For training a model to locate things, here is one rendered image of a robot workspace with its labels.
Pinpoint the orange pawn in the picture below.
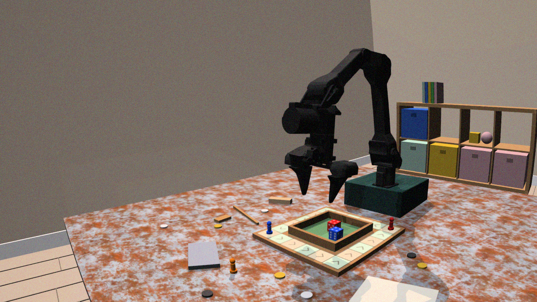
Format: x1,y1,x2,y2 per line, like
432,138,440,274
230,258,237,274

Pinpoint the orange rectangular block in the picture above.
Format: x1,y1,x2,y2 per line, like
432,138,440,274
214,215,231,223

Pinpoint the long thin wooden bar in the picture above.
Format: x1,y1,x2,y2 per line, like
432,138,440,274
233,206,259,225

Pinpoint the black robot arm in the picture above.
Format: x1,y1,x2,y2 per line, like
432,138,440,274
282,48,402,189

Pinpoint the tan rectangular block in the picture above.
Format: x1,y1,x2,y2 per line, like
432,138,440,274
268,197,292,205

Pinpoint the blue die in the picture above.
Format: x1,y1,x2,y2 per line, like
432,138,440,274
329,227,343,241

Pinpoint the blue pawn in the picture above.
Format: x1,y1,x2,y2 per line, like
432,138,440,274
266,221,273,234

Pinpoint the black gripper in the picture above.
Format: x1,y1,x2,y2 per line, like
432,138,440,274
284,133,359,203

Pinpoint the red die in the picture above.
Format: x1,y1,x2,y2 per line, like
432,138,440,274
327,219,341,231

